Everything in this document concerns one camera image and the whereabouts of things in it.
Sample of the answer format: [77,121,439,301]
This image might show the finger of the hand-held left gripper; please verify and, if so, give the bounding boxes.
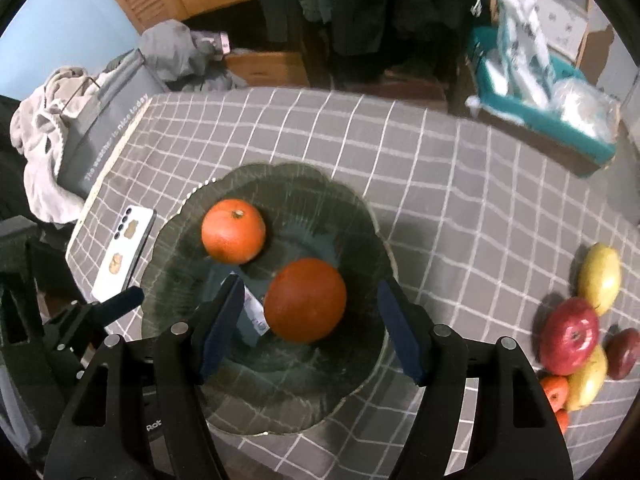
[97,286,146,322]

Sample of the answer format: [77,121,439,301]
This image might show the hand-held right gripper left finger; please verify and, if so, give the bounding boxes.
[42,274,246,480]

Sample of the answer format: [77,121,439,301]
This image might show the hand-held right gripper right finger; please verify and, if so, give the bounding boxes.
[376,277,573,480]

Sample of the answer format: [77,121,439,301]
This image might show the orange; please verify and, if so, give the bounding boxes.
[201,199,267,266]
[539,374,571,413]
[263,257,348,345]

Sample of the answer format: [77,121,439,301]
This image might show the dark green glass plate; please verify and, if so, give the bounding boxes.
[140,161,396,436]

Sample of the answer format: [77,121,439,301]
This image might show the yellow apple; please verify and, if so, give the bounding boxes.
[577,242,622,317]

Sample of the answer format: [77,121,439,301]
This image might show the dark red apple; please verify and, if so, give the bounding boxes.
[602,327,640,381]

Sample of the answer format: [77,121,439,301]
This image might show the white paper label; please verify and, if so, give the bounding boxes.
[241,287,271,336]

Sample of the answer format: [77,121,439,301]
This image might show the white smartphone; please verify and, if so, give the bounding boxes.
[91,206,157,303]

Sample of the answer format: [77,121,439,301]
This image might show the grey checked tablecloth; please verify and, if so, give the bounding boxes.
[65,87,640,480]

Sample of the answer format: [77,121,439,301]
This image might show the grey tote bag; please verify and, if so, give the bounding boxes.
[56,50,168,198]

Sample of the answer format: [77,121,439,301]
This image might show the yellow pear lower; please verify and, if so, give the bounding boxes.
[565,344,609,412]

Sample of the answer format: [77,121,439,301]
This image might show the light grey cloth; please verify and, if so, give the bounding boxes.
[10,66,108,223]

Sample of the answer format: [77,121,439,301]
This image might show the grey jacket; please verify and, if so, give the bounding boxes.
[139,20,248,93]

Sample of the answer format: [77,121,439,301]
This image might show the teal plastic basket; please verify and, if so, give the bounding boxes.
[467,27,618,163]

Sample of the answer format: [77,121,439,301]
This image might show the clear plastic bag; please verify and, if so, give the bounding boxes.
[550,77,621,141]

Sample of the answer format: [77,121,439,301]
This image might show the dark hanging coats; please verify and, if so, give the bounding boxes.
[248,0,481,86]

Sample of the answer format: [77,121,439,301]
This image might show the white printed plastic bag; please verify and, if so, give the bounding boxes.
[472,0,556,108]

